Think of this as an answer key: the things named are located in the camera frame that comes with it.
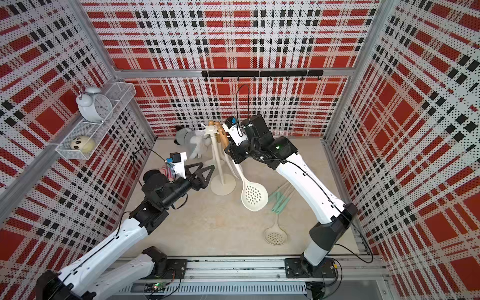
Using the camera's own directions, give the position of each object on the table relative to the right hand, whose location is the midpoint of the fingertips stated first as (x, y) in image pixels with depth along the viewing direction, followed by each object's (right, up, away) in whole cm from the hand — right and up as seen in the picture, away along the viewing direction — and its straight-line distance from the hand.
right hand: (232, 149), depth 68 cm
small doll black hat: (-44, -15, +29) cm, 54 cm away
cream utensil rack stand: (-8, -18, +30) cm, 36 cm away
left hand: (-8, -6, +2) cm, 10 cm away
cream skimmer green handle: (+18, -38, +13) cm, 44 cm away
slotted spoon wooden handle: (+8, -19, +4) cm, 21 cm away
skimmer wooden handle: (-6, +5, +7) cm, 11 cm away
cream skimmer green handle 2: (+20, -24, +25) cm, 40 cm away
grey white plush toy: (-32, +9, +43) cm, 54 cm away
